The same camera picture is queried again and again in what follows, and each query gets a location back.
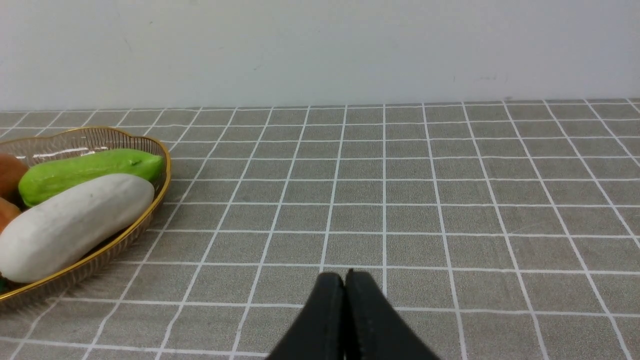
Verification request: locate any brown toy potato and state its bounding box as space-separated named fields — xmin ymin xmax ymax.
xmin=0 ymin=153 xmax=29 ymax=202
xmin=0 ymin=197 xmax=22 ymax=233

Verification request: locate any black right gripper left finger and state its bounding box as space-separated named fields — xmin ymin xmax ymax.
xmin=267 ymin=272 xmax=345 ymax=360

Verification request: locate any grey checked tablecloth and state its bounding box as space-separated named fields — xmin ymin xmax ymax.
xmin=1 ymin=98 xmax=640 ymax=360

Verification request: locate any white toy radish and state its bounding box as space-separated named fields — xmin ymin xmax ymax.
xmin=0 ymin=173 xmax=155 ymax=283

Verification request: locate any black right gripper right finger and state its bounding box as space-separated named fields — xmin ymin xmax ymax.
xmin=344 ymin=269 xmax=439 ymax=360

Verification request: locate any gold-rimmed glass plate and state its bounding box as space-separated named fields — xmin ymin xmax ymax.
xmin=1 ymin=127 xmax=171 ymax=309

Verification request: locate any brown toy potato lower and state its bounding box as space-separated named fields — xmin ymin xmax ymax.
xmin=0 ymin=197 xmax=22 ymax=233

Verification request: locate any brown toy potato upper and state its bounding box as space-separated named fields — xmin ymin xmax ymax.
xmin=0 ymin=153 xmax=29 ymax=202

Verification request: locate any green toy cucumber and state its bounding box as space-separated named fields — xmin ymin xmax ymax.
xmin=18 ymin=148 xmax=165 ymax=207

